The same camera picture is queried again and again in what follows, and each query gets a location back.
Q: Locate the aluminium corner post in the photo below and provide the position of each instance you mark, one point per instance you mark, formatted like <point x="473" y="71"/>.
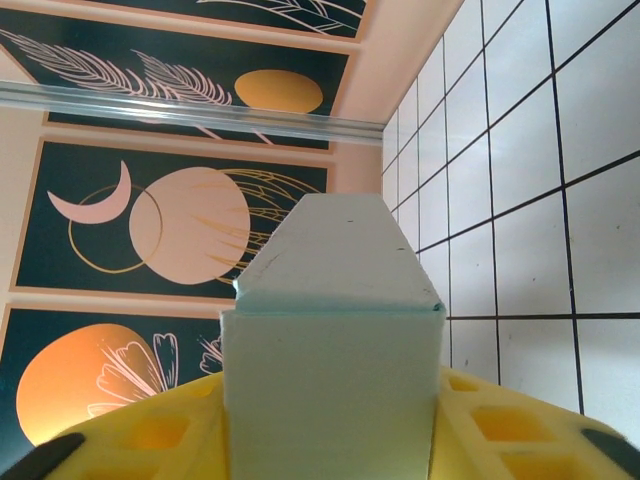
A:
<point x="200" y="112"/>

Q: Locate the light blue cloth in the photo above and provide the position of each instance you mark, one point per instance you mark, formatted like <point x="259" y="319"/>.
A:
<point x="330" y="375"/>

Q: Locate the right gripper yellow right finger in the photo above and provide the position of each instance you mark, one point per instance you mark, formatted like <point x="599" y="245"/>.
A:
<point x="525" y="440"/>

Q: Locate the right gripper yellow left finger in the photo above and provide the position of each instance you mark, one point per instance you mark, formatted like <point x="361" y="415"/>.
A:
<point x="150" y="440"/>

